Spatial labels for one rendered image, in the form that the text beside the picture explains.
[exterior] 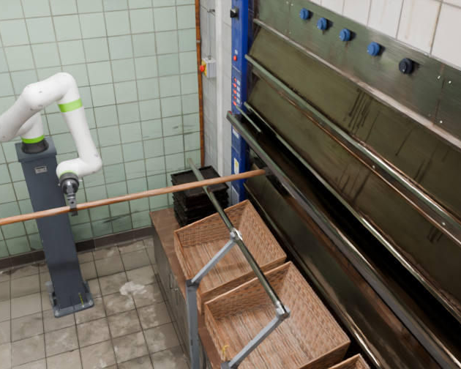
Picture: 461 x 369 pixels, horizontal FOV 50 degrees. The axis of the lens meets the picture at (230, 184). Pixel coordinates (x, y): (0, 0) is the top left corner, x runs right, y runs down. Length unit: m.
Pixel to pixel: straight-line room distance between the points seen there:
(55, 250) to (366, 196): 2.07
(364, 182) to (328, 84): 0.41
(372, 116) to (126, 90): 2.08
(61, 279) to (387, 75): 2.48
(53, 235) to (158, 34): 1.45
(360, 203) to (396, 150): 0.31
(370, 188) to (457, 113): 0.51
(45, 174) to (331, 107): 1.72
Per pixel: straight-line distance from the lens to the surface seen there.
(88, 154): 2.66
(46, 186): 3.05
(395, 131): 1.70
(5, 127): 2.74
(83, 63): 3.40
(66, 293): 3.55
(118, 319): 3.51
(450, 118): 1.52
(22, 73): 3.40
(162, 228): 3.24
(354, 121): 1.85
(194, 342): 2.57
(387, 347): 2.07
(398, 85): 1.67
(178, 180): 3.10
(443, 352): 1.54
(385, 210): 1.81
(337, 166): 2.02
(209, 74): 3.22
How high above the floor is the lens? 2.55
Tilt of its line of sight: 33 degrees down
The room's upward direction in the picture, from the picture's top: straight up
